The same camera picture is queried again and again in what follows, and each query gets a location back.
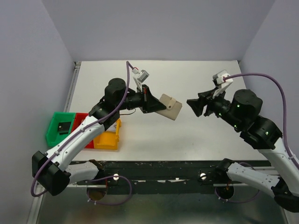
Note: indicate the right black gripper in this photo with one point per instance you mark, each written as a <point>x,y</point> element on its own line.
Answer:
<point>196,104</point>

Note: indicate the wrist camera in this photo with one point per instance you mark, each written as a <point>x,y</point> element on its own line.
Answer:
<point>221,83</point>
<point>139,75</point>

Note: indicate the beige card holder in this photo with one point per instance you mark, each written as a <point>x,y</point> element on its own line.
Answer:
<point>173,107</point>

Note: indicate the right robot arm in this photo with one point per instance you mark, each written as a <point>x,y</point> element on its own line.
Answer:
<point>242,113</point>

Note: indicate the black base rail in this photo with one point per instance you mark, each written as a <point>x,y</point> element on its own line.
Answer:
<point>159,177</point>

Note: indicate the black card in green bin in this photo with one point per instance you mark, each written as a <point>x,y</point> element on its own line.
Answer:
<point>63,127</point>

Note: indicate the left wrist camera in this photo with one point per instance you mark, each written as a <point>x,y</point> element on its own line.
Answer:
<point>139,75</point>

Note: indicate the yellow plastic bin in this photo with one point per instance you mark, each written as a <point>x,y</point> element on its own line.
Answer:
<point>108,140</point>

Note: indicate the red plastic bin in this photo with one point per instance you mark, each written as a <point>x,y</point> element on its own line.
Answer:
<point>79,117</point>

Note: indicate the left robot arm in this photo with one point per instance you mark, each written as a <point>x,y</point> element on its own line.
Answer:
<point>50,168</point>

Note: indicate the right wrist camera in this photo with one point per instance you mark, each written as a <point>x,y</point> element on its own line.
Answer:
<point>221,83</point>

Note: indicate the white card in yellow bin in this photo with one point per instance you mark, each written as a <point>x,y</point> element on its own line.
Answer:
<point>113,127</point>

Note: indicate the aluminium side rail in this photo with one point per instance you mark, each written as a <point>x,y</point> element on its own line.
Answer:
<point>72,86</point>

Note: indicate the green plastic bin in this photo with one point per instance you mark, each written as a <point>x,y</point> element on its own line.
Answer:
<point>52,136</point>

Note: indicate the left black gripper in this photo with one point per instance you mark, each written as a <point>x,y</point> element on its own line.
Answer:
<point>150,104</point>

